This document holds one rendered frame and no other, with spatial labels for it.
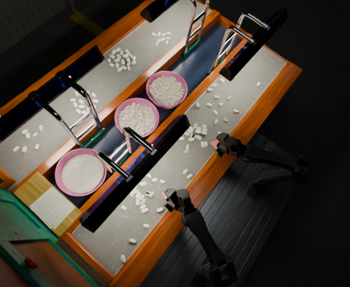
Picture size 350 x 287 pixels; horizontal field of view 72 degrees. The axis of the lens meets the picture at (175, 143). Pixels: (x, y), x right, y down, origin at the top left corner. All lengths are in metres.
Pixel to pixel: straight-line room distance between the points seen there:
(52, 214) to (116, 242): 0.35
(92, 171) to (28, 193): 0.32
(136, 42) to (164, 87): 0.41
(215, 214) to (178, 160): 0.38
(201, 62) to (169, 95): 0.42
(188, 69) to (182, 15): 0.45
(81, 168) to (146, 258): 0.59
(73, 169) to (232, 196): 0.93
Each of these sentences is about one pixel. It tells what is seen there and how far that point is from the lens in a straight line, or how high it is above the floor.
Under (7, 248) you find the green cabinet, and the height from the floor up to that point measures 1.26.
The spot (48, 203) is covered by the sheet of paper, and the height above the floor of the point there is 0.78.
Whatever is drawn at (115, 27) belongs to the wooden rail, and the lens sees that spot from 1.89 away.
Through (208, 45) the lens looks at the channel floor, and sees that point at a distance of 1.97.
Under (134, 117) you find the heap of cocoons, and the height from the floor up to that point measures 0.74.
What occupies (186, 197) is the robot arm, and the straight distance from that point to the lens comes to 1.07.
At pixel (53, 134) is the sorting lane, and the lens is 1.54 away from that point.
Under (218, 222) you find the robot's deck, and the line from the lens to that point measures 1.46.
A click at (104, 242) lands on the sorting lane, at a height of 0.74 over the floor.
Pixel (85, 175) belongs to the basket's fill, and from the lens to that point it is 1.42.
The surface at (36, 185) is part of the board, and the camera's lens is 1.44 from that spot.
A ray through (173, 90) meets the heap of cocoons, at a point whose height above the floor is 0.74.
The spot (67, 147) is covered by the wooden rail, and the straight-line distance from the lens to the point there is 1.46.
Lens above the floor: 2.08
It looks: 69 degrees down
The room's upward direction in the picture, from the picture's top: 17 degrees clockwise
